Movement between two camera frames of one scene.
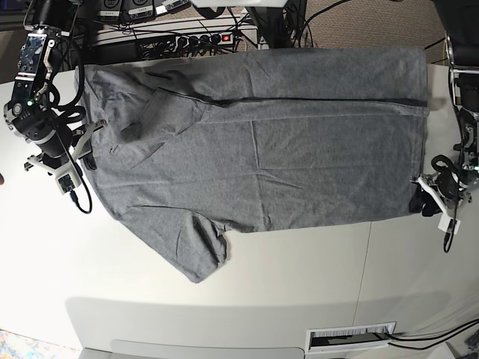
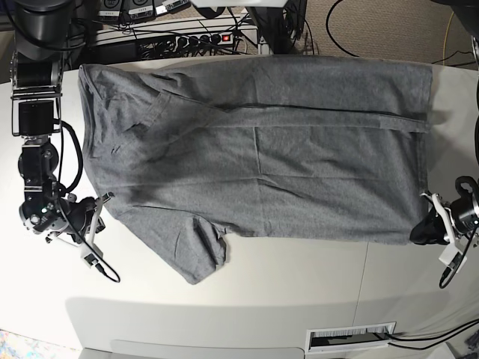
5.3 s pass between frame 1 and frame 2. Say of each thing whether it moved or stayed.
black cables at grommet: stayed
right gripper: moved
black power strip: stayed
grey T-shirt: moved
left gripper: moved
